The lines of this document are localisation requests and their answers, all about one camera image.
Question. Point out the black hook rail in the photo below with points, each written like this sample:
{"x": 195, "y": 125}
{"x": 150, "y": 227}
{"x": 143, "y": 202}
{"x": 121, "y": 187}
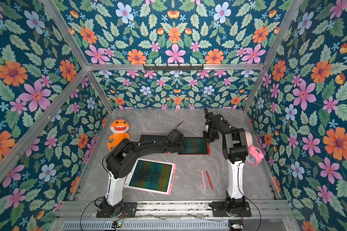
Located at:
{"x": 173, "y": 67}

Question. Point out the aluminium front rail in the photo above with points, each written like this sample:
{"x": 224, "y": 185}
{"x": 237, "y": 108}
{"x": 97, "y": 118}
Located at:
{"x": 264, "y": 209}

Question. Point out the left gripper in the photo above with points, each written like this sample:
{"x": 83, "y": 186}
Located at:
{"x": 181, "y": 144}

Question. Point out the beige round clock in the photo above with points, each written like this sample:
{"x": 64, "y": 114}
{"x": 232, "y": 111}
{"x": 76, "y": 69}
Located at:
{"x": 249, "y": 139}

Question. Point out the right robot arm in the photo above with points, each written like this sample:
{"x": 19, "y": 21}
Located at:
{"x": 235, "y": 151}

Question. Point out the pink alarm clock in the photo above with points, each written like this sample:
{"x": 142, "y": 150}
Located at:
{"x": 255, "y": 156}

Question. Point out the red writing tablet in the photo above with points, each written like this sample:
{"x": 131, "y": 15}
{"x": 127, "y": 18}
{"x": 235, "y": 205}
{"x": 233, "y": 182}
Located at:
{"x": 195, "y": 146}
{"x": 152, "y": 138}

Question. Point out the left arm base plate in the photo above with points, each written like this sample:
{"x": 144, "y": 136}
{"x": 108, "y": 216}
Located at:
{"x": 122, "y": 209}

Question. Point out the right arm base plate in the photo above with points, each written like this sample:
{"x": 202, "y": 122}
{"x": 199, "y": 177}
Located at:
{"x": 219, "y": 210}

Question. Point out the pink stylus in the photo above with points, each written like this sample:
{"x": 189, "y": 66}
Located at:
{"x": 203, "y": 179}

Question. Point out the left red writing tablet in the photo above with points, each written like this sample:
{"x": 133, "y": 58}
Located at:
{"x": 152, "y": 138}

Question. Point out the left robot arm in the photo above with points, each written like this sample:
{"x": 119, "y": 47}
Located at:
{"x": 121, "y": 160}

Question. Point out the red stylus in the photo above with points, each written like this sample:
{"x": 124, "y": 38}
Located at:
{"x": 209, "y": 180}

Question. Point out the pink white writing tablet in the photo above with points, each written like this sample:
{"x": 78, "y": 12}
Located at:
{"x": 151, "y": 176}

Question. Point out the white vent grille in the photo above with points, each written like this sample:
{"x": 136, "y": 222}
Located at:
{"x": 147, "y": 225}

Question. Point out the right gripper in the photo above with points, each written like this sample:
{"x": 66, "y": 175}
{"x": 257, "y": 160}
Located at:
{"x": 208, "y": 134}

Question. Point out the right red writing tablet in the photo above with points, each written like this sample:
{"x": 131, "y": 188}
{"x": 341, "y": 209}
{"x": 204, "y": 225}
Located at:
{"x": 195, "y": 146}

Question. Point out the orange shark plush toy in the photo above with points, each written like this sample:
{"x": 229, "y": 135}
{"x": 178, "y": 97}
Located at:
{"x": 119, "y": 130}

